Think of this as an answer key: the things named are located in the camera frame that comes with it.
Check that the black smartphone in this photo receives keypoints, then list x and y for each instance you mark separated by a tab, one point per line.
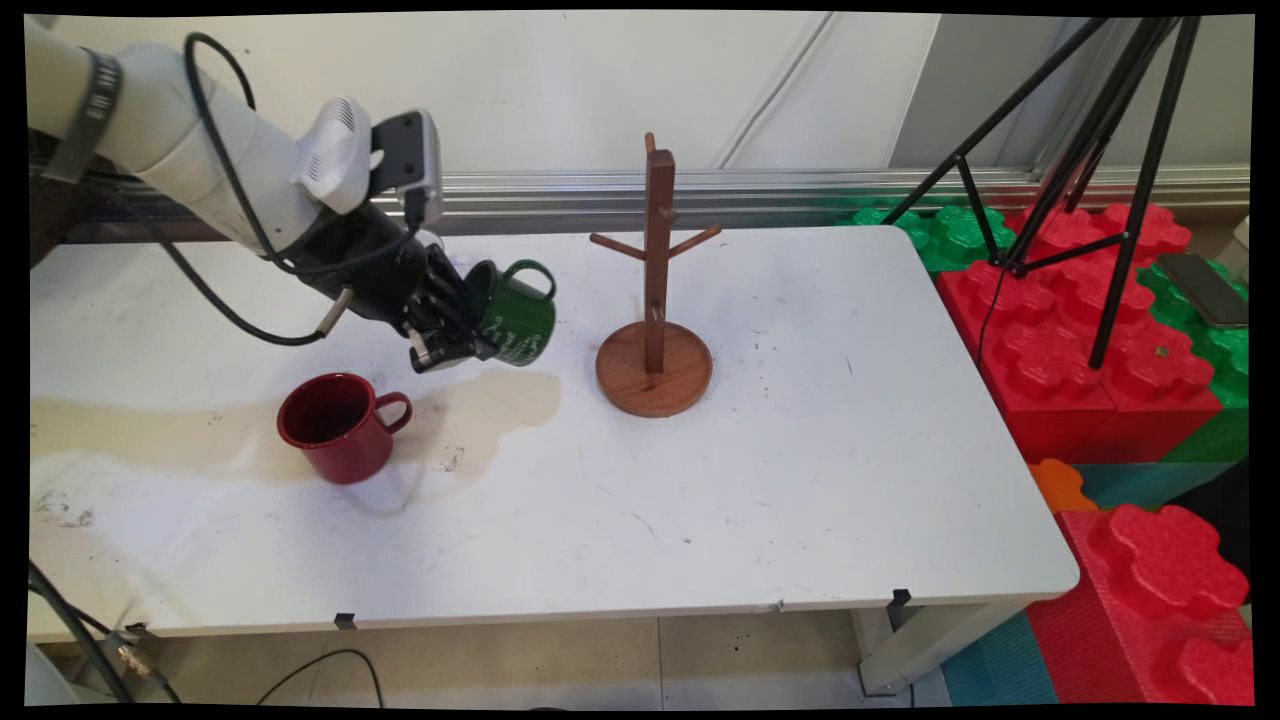
1200	288

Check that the wooden mug tree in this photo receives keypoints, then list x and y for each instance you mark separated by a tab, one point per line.
655	375

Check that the green enamel mug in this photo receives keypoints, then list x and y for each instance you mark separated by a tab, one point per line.
520	320

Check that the black tripod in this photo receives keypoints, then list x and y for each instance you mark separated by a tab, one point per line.
1125	240

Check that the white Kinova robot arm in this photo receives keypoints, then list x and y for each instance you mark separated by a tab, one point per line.
190	150

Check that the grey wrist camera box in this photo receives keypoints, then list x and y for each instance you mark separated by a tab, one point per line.
410	160

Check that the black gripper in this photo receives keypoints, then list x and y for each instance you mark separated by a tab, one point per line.
375	270

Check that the aluminium wall rail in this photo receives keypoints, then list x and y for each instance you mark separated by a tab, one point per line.
560	200

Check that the red enamel mug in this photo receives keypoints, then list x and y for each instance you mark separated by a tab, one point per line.
340	450

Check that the large red foam block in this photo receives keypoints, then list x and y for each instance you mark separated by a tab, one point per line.
1050	380

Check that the green foam block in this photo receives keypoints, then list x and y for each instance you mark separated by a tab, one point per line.
1232	360
955	235

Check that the white table leg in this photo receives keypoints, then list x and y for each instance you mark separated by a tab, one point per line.
920	645

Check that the orange foam block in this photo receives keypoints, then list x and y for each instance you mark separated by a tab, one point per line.
1058	485

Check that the black table edge clip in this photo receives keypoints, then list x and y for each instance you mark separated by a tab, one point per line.
901	597
346	621
137	630

